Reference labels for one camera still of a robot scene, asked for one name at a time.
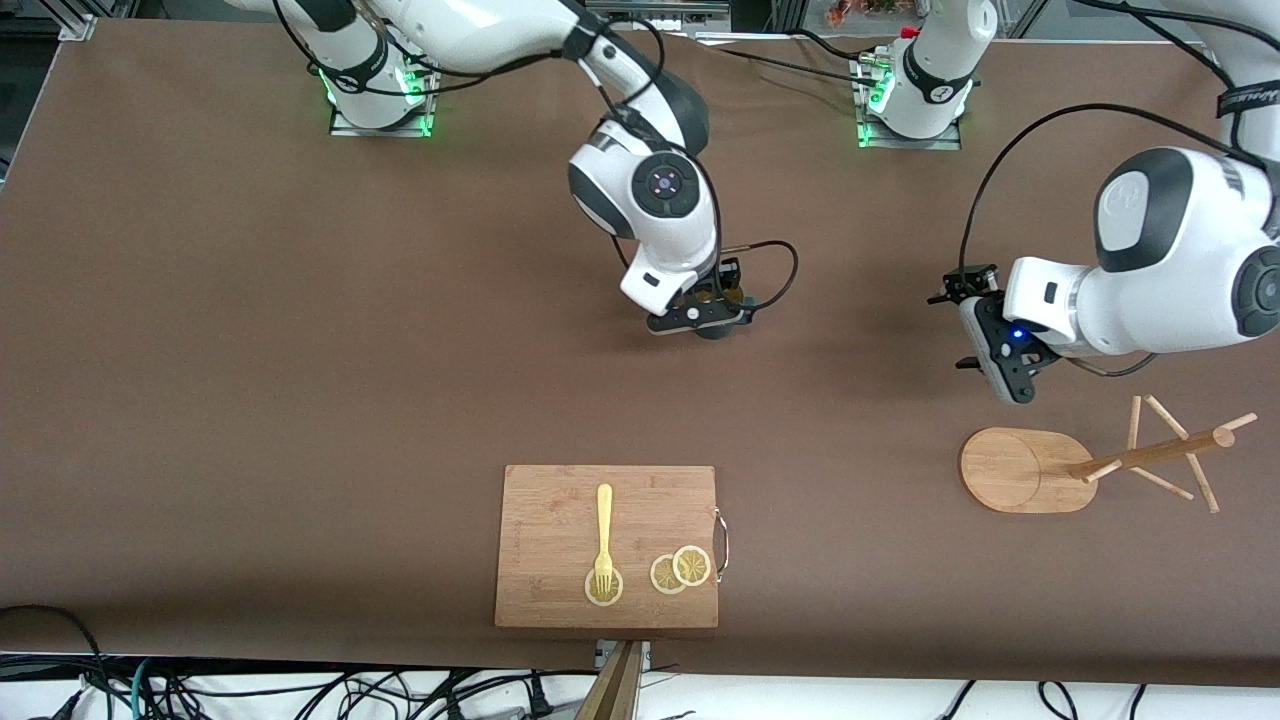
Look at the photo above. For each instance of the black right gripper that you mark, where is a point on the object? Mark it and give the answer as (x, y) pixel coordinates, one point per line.
(727, 284)

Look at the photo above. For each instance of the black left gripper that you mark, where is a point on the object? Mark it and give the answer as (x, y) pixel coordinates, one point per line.
(968, 285)

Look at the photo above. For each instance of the teal mug yellow inside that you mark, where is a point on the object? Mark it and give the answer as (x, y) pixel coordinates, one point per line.
(713, 333)

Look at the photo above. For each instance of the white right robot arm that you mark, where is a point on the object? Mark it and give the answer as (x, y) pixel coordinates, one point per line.
(660, 190)

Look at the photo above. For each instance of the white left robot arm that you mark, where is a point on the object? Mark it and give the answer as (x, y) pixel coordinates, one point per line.
(1150, 280)

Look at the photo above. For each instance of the bamboo mug rack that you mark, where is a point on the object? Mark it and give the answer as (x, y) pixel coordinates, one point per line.
(1010, 470)

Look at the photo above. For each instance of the white power strip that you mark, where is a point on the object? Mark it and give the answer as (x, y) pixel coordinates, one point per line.
(680, 12)

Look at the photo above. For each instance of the yellow plastic fork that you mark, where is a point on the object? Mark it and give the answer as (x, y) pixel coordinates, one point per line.
(604, 520)

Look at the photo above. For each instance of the lemon slice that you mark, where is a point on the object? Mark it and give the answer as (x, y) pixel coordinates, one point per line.
(692, 565)
(613, 597)
(660, 576)

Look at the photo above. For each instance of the wooden cutting board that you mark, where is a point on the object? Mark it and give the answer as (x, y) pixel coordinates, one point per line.
(550, 530)

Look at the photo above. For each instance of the wooden strip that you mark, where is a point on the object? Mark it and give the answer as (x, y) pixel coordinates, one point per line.
(615, 695)

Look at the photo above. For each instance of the black power plug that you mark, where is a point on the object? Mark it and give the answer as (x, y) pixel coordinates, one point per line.
(540, 700)

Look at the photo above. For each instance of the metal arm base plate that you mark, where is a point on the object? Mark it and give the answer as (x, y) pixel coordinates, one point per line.
(400, 130)
(940, 144)

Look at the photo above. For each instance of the small metal bracket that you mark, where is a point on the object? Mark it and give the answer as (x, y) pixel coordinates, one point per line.
(646, 655)

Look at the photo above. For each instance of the aluminium frame profile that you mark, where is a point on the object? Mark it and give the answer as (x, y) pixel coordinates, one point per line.
(78, 28)

